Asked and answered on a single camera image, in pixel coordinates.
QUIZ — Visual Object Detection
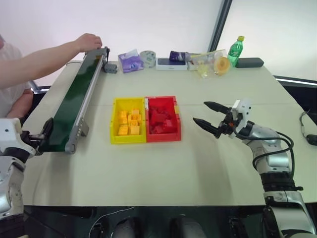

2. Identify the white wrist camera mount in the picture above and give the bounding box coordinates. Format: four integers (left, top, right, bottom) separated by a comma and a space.
228, 98, 254, 139
0, 118, 37, 156

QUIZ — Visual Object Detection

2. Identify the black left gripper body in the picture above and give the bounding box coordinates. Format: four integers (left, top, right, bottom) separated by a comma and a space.
20, 129, 47, 152

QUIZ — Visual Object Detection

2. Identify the dark grey case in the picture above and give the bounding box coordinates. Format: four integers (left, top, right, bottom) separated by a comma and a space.
235, 57, 264, 69

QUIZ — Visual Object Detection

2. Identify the purple tissue pack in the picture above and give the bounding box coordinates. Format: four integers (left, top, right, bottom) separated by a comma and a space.
117, 49, 145, 74

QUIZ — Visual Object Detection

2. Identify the yellow round tape roll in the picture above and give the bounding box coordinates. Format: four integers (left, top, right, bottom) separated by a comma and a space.
213, 57, 232, 76

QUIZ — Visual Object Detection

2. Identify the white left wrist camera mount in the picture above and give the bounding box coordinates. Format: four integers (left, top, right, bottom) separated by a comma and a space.
0, 118, 37, 156

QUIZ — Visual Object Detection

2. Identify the small grey DC motor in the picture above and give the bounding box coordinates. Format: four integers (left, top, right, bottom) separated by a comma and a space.
102, 62, 118, 74

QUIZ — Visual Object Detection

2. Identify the green plastic soda bottle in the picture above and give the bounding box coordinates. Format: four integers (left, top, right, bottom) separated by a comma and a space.
227, 35, 246, 68

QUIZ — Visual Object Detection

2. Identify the dark window frame post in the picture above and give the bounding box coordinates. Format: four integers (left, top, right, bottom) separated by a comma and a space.
209, 0, 234, 51

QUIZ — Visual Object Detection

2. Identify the person's bare hand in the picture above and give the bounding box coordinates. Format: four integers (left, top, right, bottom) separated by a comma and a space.
74, 33, 103, 54

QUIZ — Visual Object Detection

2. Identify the green conveyor belt silver frame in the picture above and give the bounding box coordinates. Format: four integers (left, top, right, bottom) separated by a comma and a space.
39, 46, 111, 155

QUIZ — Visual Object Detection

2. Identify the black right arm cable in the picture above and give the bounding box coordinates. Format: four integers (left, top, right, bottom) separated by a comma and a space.
234, 123, 296, 180

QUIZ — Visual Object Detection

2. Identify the yellow plastic bin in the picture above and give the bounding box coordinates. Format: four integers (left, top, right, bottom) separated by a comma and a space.
109, 97, 147, 145

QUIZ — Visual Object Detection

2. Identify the grey tape roll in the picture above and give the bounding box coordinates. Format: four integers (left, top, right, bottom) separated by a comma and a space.
139, 50, 157, 69

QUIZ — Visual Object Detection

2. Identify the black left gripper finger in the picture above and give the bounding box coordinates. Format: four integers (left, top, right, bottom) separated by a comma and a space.
42, 117, 54, 140
34, 143, 48, 156

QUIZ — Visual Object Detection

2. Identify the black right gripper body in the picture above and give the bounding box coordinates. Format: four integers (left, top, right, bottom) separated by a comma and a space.
213, 108, 239, 139

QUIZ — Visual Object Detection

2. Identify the red plastic bin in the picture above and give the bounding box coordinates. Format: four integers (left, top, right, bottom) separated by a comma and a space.
144, 95, 183, 143

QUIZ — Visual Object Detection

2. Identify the clear plastic bag with items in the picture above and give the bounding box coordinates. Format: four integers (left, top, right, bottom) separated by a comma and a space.
188, 48, 227, 80

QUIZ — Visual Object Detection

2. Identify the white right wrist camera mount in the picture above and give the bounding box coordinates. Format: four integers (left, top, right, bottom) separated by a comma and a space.
228, 98, 254, 139

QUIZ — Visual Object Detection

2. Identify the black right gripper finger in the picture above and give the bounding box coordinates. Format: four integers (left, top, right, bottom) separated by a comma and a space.
192, 117, 220, 136
203, 101, 233, 116

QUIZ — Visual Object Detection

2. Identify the thin white cable under table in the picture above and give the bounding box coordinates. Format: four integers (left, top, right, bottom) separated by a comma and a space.
88, 206, 136, 238

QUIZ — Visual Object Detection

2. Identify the white flat box blue lid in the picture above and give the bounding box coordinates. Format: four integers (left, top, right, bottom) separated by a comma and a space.
155, 57, 188, 71

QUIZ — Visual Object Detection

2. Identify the dark rounded shape under table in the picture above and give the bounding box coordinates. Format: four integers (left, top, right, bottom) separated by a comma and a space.
110, 216, 140, 238

